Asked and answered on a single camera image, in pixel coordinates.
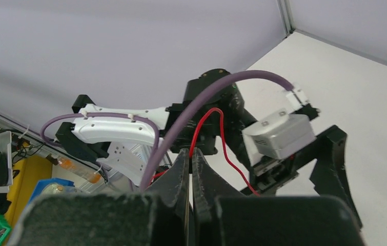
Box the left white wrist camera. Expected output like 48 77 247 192
242 109 316 166

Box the blue plastic storage bin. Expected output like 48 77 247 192
28 178 74 204

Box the yellow plastic crate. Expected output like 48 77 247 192
5 156 53 228

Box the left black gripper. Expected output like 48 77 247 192
242 125 363 229

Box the left aluminium frame post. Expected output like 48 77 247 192
277 0 296 36

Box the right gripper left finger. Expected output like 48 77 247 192
8 149 189 245

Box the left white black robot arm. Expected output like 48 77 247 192
55 68 358 216

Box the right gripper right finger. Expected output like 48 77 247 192
192 149 365 245

